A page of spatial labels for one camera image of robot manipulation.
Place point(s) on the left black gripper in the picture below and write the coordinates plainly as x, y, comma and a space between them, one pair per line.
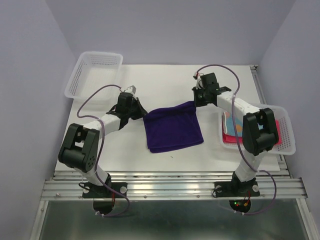
141, 112

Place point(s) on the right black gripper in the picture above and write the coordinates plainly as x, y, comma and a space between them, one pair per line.
197, 102

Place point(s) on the purple towel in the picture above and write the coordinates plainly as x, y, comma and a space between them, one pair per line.
172, 128

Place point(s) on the blue orange patterned towel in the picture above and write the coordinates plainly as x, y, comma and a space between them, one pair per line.
232, 122

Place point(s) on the pink towel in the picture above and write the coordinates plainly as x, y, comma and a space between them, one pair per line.
231, 138

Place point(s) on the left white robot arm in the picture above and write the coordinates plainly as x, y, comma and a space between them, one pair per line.
79, 149

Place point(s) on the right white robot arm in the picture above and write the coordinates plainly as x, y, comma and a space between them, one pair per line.
259, 134

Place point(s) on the white basket at left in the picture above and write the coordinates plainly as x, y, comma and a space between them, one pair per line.
93, 70

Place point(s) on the white basket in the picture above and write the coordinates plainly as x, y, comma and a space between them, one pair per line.
286, 144
93, 70

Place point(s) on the white basket at right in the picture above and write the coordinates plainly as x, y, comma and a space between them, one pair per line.
286, 144

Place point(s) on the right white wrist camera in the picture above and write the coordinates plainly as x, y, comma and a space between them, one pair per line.
197, 77

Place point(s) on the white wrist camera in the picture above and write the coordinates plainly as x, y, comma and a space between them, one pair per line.
131, 89
197, 77

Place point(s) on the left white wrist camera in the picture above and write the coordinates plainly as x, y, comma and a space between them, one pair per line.
131, 89

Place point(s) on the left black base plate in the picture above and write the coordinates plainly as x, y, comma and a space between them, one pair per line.
120, 191

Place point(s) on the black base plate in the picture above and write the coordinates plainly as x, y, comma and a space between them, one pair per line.
120, 191
228, 189

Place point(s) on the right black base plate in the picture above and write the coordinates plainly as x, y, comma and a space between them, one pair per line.
228, 189

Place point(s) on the aluminium mounting rail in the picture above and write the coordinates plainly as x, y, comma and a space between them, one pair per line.
170, 186

